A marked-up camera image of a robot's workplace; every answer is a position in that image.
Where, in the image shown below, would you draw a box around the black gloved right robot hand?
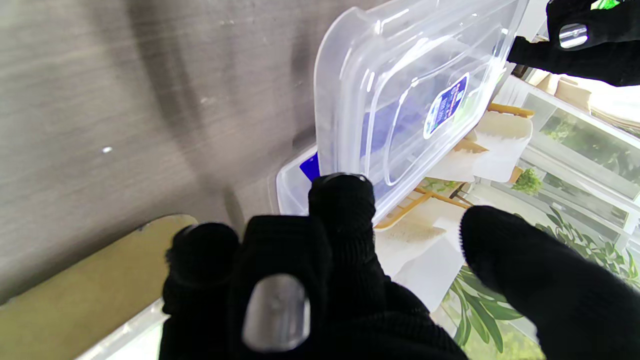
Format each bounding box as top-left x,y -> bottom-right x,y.
159,172 -> 640,360

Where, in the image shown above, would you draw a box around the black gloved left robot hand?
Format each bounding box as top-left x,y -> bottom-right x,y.
506,0 -> 640,87

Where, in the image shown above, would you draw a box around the clear container with blue clips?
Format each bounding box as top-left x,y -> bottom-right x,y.
276,145 -> 323,217

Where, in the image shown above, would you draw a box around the clear lid with blue sticker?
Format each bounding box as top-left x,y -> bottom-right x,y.
314,0 -> 531,224

